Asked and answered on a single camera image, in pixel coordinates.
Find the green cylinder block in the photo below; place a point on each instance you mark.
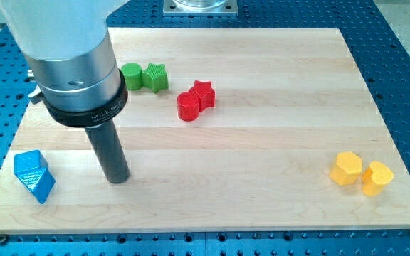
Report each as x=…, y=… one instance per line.
x=133, y=76

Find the yellow hexagon block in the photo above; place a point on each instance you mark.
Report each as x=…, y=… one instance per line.
x=347, y=168

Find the light wooden board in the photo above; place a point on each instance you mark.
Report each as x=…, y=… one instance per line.
x=287, y=102

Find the red star block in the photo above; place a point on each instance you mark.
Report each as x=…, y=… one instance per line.
x=206, y=94

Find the red cylinder block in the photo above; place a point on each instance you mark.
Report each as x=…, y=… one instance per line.
x=188, y=106

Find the blue cube block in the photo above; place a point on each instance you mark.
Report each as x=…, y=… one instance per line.
x=29, y=161

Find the blue triangular prism block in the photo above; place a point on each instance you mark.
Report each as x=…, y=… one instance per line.
x=38, y=181

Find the yellow heart block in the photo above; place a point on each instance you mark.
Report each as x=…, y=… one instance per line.
x=375, y=178

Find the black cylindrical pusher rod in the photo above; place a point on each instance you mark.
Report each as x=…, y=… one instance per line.
x=107, y=147

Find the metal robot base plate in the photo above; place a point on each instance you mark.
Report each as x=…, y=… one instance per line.
x=199, y=7

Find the left board corner screw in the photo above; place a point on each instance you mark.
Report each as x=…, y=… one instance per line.
x=4, y=238

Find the green star block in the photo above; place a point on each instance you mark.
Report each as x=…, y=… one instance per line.
x=155, y=77

